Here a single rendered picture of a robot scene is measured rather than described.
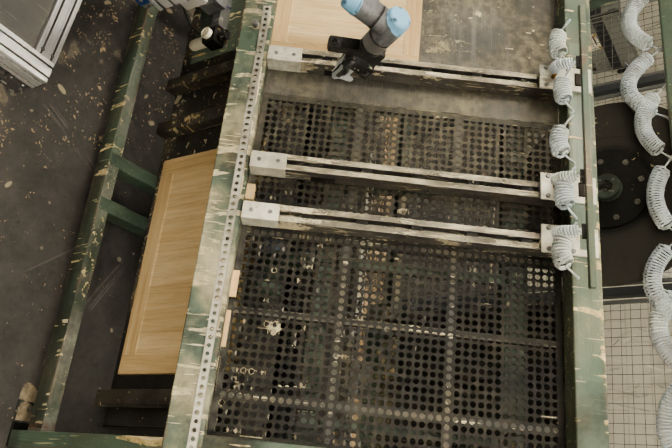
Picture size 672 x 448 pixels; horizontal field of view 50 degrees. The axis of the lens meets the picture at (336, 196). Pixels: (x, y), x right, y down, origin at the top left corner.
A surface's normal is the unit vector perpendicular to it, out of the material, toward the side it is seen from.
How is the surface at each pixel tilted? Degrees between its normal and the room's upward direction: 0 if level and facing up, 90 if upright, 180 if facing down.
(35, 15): 0
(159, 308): 90
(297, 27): 54
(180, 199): 90
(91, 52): 0
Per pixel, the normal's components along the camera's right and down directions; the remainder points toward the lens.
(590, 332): 0.04, -0.40
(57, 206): 0.83, -0.14
